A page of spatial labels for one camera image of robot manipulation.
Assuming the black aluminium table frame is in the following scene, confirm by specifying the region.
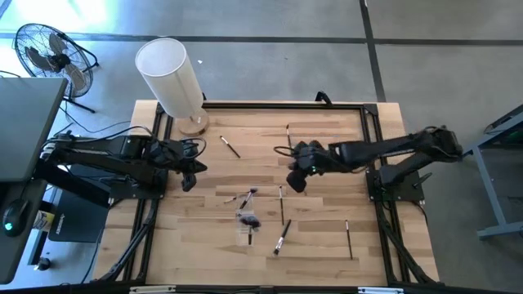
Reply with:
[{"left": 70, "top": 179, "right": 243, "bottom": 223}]
[{"left": 93, "top": 100, "right": 440, "bottom": 287}]

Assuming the white shade table lamp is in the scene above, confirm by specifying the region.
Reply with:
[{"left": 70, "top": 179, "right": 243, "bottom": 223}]
[{"left": 134, "top": 37, "right": 211, "bottom": 138}]

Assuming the black desk surface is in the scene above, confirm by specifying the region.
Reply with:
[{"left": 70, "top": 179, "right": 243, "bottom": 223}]
[{"left": 0, "top": 179, "right": 48, "bottom": 285}]

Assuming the black floor cable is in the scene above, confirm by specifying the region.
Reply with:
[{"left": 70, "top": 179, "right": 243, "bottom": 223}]
[{"left": 59, "top": 97, "right": 134, "bottom": 138}]

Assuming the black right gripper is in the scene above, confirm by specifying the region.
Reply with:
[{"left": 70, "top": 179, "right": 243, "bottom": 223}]
[{"left": 285, "top": 140, "right": 340, "bottom": 194}]

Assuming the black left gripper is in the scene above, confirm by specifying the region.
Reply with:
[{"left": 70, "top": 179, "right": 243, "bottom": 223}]
[{"left": 150, "top": 139, "right": 208, "bottom": 193}]

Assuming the large fluffy black makeup brush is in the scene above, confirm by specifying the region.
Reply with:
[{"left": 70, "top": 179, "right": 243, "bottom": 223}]
[{"left": 239, "top": 215, "right": 262, "bottom": 246}]

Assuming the fluffy-tip black makeup brush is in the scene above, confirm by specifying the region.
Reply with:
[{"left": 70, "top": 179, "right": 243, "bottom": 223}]
[{"left": 238, "top": 186, "right": 259, "bottom": 212}]

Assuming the clear acrylic brush organizer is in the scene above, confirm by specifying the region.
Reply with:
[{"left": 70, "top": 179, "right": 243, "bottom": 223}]
[{"left": 235, "top": 198, "right": 259, "bottom": 247}]

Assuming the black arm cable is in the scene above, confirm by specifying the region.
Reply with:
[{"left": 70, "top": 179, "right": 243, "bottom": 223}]
[{"left": 179, "top": 136, "right": 208, "bottom": 160}]

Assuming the white metal bracket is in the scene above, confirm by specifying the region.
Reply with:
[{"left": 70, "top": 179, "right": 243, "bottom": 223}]
[
  {"left": 129, "top": 285, "right": 177, "bottom": 294},
  {"left": 357, "top": 287, "right": 405, "bottom": 294}
]

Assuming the black floor fan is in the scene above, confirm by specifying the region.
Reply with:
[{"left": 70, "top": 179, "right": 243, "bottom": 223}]
[{"left": 13, "top": 23, "right": 101, "bottom": 114}]

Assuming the black computer mouse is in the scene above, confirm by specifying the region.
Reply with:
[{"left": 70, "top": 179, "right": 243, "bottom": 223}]
[{"left": 2, "top": 198, "right": 29, "bottom": 238}]

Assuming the grey metal table frame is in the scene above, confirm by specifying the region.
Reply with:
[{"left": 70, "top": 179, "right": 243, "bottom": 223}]
[{"left": 463, "top": 104, "right": 523, "bottom": 241}]

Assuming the medium silver-ferrule makeup brush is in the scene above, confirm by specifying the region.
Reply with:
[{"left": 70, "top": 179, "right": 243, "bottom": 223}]
[{"left": 272, "top": 219, "right": 293, "bottom": 257}]

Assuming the black case with lettering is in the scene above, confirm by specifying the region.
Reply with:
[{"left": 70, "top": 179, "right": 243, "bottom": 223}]
[{"left": 47, "top": 188, "right": 112, "bottom": 244}]

